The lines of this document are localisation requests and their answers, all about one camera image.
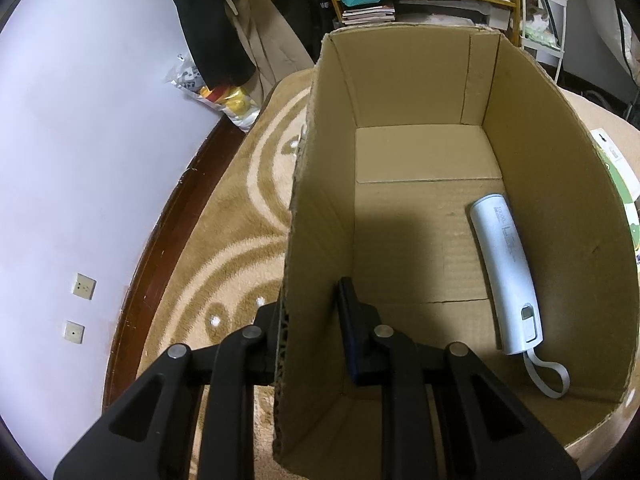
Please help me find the white flashlight with strap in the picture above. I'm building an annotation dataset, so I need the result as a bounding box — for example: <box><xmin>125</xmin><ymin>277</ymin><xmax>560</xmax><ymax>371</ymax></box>
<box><xmin>470</xmin><ymin>194</ymin><xmax>570</xmax><ymax>400</ymax></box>

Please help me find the cardboard box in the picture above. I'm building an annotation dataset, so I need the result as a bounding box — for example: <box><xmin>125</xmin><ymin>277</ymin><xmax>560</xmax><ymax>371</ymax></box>
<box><xmin>273</xmin><ymin>23</ymin><xmax>639</xmax><ymax>479</ymax></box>

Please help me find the beige patterned rug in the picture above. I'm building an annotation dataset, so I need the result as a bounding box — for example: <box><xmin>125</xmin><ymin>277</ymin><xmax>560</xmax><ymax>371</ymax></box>
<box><xmin>140</xmin><ymin>56</ymin><xmax>639</xmax><ymax>468</ymax></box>

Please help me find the plastic bag with toys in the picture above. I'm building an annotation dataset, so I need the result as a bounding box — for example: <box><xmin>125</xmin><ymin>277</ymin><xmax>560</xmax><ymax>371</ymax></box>
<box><xmin>165</xmin><ymin>54</ymin><xmax>260</xmax><ymax>133</ymax></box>

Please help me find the beige trench coat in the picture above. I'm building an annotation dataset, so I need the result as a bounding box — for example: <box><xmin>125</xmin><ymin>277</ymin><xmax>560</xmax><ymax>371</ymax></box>
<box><xmin>226</xmin><ymin>0</ymin><xmax>314</xmax><ymax>106</ymax></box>

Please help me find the left stack of books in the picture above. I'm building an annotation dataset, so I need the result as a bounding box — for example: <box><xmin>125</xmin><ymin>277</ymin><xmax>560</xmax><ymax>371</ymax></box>
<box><xmin>341</xmin><ymin>4</ymin><xmax>395</xmax><ymax>26</ymax></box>

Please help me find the white metal cart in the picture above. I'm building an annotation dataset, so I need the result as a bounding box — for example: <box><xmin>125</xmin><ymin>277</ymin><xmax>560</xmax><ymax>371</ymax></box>
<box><xmin>520</xmin><ymin>0</ymin><xmax>567</xmax><ymax>81</ymax></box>

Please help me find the black hanging coat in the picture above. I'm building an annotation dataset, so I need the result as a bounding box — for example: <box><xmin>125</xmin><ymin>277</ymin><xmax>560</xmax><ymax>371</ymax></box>
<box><xmin>172</xmin><ymin>0</ymin><xmax>256</xmax><ymax>88</ymax></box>

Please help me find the lower wall socket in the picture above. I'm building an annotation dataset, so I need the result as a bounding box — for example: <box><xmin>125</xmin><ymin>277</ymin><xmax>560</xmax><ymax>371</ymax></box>
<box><xmin>63</xmin><ymin>321</ymin><xmax>85</xmax><ymax>344</ymax></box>

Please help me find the wall socket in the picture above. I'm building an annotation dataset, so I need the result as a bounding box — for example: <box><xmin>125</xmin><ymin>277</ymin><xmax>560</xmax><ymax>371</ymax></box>
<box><xmin>72</xmin><ymin>273</ymin><xmax>96</xmax><ymax>300</ymax></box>
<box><xmin>63</xmin><ymin>321</ymin><xmax>85</xmax><ymax>344</ymax></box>

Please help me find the upper wall socket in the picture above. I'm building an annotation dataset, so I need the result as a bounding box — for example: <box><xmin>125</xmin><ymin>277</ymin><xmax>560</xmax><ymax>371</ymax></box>
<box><xmin>72</xmin><ymin>273</ymin><xmax>96</xmax><ymax>300</ymax></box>

